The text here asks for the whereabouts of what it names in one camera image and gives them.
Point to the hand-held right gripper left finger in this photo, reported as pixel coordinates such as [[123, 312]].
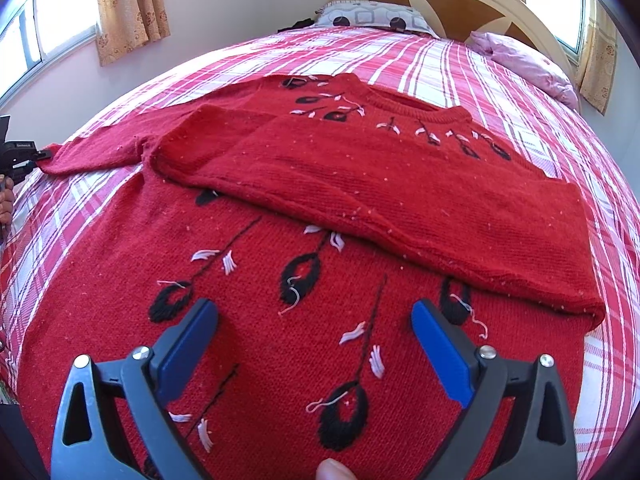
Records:
[[190, 350]]

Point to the person's right hand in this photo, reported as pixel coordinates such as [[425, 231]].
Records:
[[334, 470]]

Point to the person's left hand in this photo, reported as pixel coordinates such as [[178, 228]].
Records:
[[6, 205]]

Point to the pink pillow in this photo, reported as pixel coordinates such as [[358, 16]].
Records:
[[530, 67]]

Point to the red plaid bedspread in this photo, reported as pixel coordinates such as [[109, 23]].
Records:
[[450, 70]]

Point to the grey patterned pillow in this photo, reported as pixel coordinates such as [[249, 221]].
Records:
[[370, 15]]

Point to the red knitted sweater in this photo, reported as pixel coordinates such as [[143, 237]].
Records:
[[300, 175]]

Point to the window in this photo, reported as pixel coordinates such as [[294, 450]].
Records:
[[45, 30], [555, 0]]

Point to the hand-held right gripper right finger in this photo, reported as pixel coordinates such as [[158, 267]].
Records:
[[442, 355]]

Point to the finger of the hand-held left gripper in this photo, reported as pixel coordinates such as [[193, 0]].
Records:
[[42, 153]]

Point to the cream wooden headboard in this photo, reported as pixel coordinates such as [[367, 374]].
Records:
[[450, 7]]

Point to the dark cloth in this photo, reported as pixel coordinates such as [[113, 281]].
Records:
[[300, 24]]

